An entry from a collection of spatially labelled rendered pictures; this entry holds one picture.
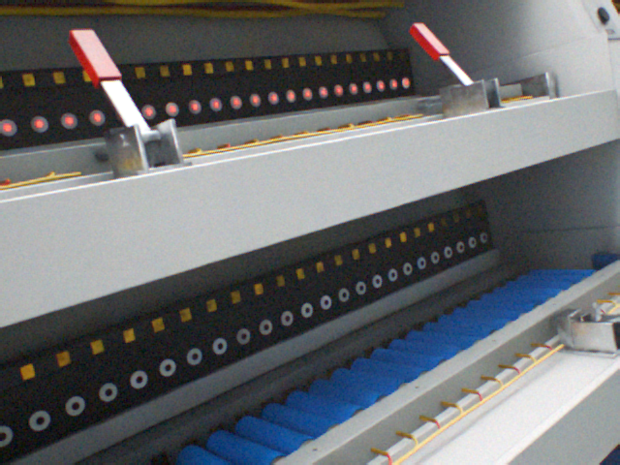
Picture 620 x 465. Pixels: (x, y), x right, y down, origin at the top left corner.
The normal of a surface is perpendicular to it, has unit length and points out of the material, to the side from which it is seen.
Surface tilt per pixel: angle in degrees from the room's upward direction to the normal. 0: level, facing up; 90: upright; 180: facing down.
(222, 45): 90
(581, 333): 90
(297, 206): 110
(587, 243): 90
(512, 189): 90
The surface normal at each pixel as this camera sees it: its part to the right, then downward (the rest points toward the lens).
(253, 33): 0.53, -0.37
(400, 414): 0.64, -0.04
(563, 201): -0.74, 0.23
